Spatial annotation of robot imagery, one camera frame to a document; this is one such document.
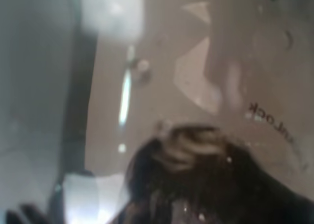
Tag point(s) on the clear plastic water bottle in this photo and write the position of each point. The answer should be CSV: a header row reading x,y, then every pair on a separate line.
x,y
244,66

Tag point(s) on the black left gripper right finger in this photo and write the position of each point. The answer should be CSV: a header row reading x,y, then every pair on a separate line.
x,y
197,174

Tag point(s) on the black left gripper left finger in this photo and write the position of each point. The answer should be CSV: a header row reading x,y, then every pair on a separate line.
x,y
76,111

